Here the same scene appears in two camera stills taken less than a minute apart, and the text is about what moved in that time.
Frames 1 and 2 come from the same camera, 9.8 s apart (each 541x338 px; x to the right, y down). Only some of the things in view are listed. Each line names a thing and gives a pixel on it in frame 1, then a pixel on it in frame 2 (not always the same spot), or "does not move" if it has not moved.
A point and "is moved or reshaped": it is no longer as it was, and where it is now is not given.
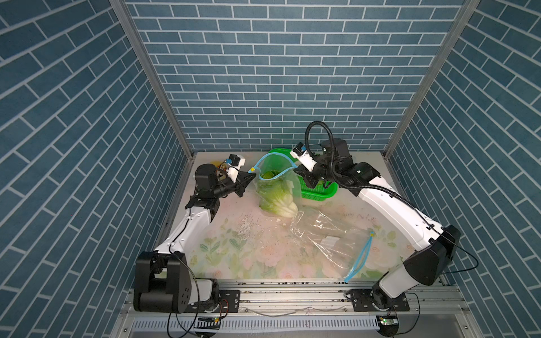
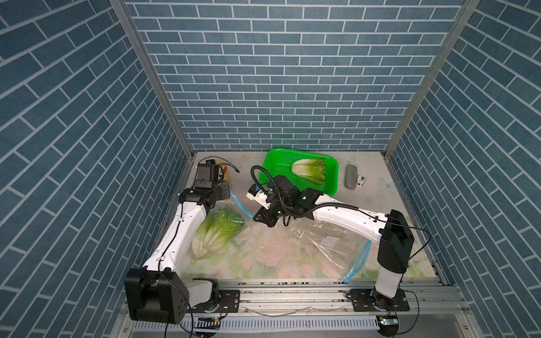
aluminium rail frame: (306, 309) does not move
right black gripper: (303, 172) to (264, 213)
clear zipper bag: (342, 249) does not move
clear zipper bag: (277, 186) to (226, 243)
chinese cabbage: (282, 205) is moved or reshaped
